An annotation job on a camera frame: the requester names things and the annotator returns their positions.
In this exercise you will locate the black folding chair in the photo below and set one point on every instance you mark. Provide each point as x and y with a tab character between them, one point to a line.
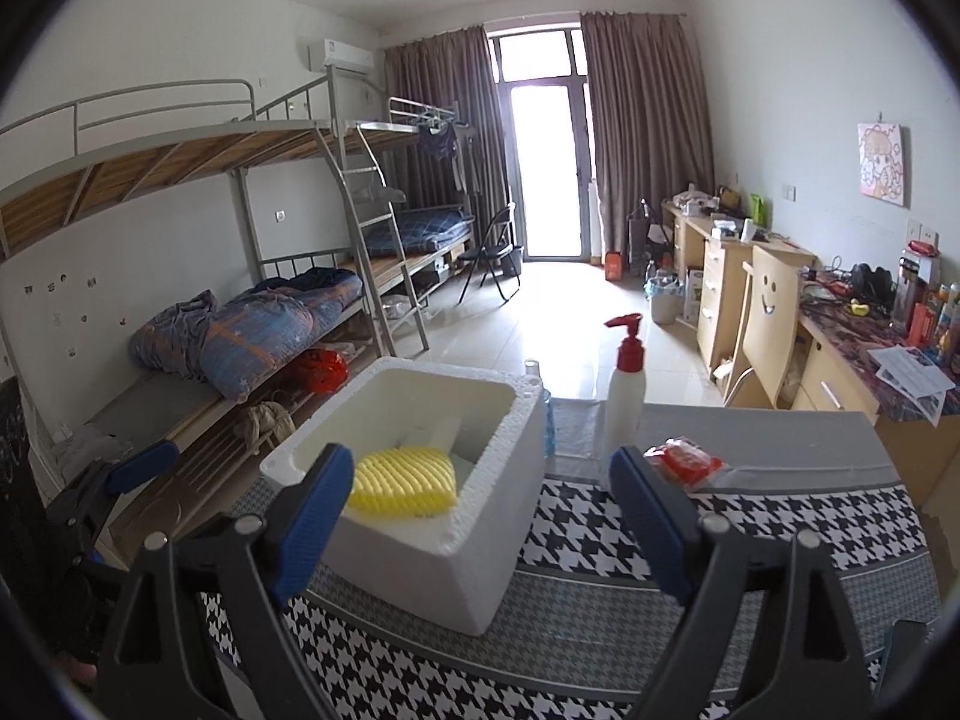
487	251

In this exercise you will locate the person's left hand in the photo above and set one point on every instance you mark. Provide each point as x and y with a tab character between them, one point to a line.
75	667

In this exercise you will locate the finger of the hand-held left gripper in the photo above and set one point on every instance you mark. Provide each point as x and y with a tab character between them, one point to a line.
142	465

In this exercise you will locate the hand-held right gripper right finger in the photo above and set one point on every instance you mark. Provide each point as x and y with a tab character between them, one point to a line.
652	525

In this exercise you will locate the light wooden desk patterned top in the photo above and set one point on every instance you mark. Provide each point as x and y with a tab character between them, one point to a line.
832	382

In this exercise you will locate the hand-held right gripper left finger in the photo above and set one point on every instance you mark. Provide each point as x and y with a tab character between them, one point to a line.
315	517

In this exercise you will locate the brown curtain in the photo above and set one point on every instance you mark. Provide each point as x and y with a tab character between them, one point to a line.
480	105
645	127

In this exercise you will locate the red plastic bag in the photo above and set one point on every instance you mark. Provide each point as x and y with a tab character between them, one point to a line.
322	371

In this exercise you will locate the blue plaid mattress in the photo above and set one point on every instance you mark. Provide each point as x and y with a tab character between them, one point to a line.
427	229

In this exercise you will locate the wooden chair smiley face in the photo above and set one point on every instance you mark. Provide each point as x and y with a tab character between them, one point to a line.
772	315

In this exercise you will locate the white pump bottle red cap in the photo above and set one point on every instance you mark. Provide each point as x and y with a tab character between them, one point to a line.
624	412

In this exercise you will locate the white trash bin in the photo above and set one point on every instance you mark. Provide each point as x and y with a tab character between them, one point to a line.
666	304

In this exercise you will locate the white air conditioner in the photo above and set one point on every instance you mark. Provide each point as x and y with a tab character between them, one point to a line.
341	52

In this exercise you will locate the orange bag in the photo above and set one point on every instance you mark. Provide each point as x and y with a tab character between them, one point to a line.
613	264

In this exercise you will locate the glass balcony door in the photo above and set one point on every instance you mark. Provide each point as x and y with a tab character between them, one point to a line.
581	165

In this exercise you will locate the printed papers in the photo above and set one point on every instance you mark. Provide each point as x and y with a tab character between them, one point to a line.
911	382

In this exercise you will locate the blue plaid quilt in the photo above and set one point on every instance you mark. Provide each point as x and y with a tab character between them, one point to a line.
247	337

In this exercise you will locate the houndstooth tablecloth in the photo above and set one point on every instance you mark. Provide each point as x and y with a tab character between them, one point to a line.
585	525

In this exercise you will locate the grey metal bunk bed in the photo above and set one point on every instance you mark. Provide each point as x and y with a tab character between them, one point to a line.
187	146
420	127

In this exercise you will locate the beige cloth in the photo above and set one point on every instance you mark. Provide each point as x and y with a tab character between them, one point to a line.
266	424

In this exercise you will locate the silver thermos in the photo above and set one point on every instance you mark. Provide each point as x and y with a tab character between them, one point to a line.
906	289

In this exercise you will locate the yellow sponge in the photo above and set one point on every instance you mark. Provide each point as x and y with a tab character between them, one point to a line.
405	480

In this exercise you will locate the light wooden desk with drawers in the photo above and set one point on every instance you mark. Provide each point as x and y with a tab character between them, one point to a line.
712	292

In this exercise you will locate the red plastic packet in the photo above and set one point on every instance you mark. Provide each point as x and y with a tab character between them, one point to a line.
686	465

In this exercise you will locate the white foam box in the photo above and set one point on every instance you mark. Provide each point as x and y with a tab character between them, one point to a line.
465	540

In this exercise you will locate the wall poster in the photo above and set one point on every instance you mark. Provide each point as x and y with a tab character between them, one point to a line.
883	165

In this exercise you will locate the grey bed mattress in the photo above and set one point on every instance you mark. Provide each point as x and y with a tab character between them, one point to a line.
142	409

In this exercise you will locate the dark hanging clothes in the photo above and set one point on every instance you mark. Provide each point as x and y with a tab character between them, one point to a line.
439	142

